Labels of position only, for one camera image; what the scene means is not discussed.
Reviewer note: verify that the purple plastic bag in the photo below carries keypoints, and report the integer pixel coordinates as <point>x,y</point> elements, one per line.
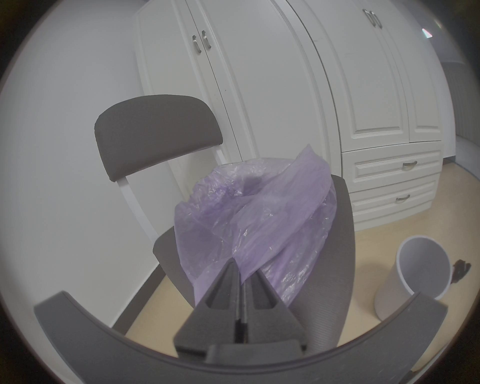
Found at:
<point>262,210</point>

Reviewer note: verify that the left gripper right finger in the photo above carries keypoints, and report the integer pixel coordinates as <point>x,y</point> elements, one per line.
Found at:
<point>273,322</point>

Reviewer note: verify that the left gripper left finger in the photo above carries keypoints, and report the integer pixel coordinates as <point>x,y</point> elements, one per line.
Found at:
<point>215,322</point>

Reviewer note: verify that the white trash bin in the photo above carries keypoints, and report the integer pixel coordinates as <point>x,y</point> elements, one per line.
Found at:
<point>390,288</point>

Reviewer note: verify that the grey curtain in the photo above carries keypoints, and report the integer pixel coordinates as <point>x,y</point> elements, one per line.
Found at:
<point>463,105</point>

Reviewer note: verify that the white chair with grey padding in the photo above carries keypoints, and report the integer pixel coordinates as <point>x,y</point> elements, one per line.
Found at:
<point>157,135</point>

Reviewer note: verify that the crumpled black plastic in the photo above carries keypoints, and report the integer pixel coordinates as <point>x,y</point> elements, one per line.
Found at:
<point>460,270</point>

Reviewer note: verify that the white wardrobe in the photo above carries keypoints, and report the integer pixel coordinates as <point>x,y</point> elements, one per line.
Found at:
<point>281,93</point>

